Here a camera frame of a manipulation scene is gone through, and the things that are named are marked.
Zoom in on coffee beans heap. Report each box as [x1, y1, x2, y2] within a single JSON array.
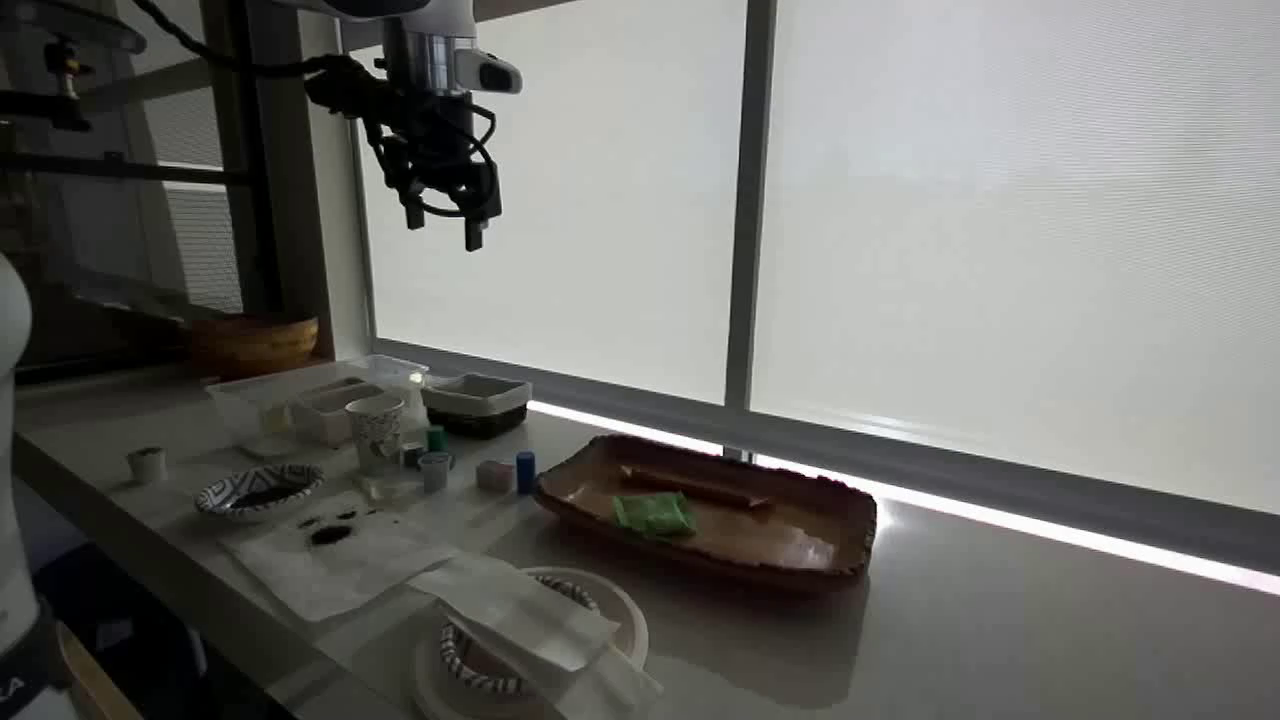
[[232, 476, 313, 511]]

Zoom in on white rectangular container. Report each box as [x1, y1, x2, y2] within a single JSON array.
[[420, 374, 535, 440]]

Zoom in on clear plastic tray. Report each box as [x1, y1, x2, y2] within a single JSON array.
[[205, 366, 431, 464]]

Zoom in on grey window frame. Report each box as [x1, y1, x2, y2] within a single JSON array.
[[363, 0, 1280, 582]]

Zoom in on thin brown wooden stick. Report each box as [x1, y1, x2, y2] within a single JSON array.
[[612, 459, 777, 518]]

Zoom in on green snack packet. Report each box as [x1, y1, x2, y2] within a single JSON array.
[[610, 489, 702, 544]]

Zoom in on white paper cup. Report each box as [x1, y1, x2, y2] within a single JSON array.
[[343, 392, 431, 479]]

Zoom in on round wooden bowl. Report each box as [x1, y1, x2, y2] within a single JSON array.
[[185, 311, 329, 379]]

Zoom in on brown wooden tray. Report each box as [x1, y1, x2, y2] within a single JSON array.
[[533, 434, 883, 592]]

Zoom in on blue patterned paper bowl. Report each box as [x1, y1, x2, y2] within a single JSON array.
[[195, 459, 329, 525]]

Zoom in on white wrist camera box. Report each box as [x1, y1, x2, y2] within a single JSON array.
[[452, 47, 528, 99]]

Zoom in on black corrugated cable conduit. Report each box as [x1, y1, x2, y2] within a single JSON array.
[[134, 0, 403, 152]]

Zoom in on small white cup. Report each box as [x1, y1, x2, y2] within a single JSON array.
[[124, 446, 171, 489]]

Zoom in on white paper towel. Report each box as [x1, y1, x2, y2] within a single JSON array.
[[217, 502, 465, 630]]

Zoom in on dark ground coffee pile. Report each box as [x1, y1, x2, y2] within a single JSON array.
[[297, 511, 359, 554]]

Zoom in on small clear plastic dish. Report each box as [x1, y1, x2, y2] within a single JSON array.
[[356, 467, 428, 511]]

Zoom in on black metal frame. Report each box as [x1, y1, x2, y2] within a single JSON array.
[[0, 0, 338, 366]]

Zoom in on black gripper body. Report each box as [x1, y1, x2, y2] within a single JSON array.
[[359, 79, 513, 219]]

